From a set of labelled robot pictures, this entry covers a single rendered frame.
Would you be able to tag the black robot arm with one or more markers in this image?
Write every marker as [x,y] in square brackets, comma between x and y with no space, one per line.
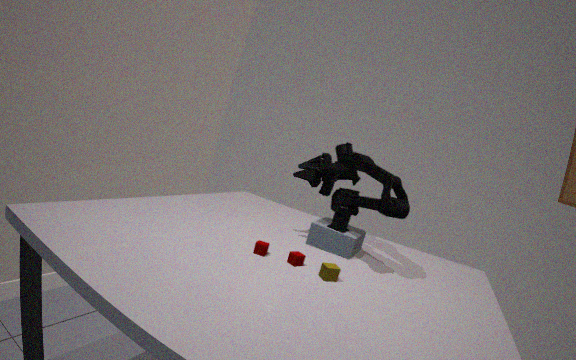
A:
[351,162]

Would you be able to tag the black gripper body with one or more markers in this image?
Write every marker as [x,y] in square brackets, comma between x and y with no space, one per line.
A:
[328,167]

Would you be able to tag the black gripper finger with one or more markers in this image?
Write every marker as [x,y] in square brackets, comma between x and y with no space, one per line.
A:
[305,174]
[313,164]

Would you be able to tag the yellow cube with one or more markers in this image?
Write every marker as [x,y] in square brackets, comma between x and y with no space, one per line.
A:
[329,272]

